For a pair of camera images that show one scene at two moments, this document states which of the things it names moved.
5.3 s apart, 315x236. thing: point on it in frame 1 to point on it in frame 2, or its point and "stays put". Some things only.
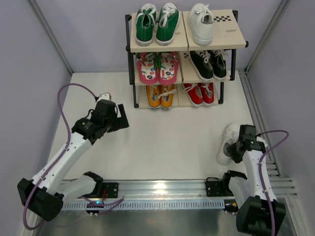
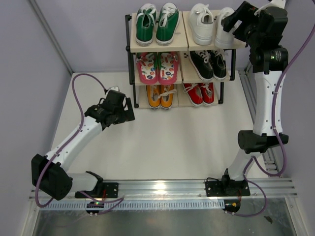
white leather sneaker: (201, 22) stays put
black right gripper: (231, 149) to (244, 13)
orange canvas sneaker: (153, 92) stays put
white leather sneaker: (230, 134) to (223, 39)
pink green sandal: (168, 63) stays put
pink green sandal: (147, 63) stays put
